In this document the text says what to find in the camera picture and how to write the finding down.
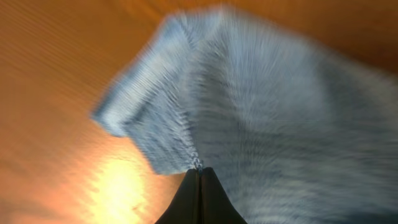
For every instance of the blue microfiber cloth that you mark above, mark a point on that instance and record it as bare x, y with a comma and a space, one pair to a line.
295, 132

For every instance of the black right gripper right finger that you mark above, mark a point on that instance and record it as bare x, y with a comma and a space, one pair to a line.
215, 206

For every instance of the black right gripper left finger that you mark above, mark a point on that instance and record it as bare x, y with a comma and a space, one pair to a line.
183, 208

